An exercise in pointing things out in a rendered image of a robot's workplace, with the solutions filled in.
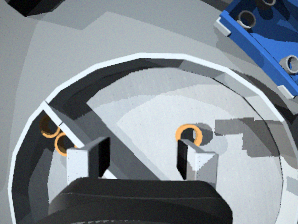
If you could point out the grey metal bushing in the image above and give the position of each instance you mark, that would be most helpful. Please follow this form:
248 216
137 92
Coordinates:
249 17
261 4

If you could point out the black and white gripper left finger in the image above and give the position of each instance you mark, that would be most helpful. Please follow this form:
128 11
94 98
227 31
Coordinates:
91 160

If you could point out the steel bushing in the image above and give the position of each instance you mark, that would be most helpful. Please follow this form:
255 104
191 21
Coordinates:
294 63

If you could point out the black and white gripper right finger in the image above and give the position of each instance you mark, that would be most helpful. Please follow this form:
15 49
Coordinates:
193 163

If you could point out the bronze bushing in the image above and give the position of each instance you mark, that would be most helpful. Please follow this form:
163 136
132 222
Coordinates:
59 144
44 128
198 138

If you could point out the blue square crate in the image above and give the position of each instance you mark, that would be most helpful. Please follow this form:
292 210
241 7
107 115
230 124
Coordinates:
276 31

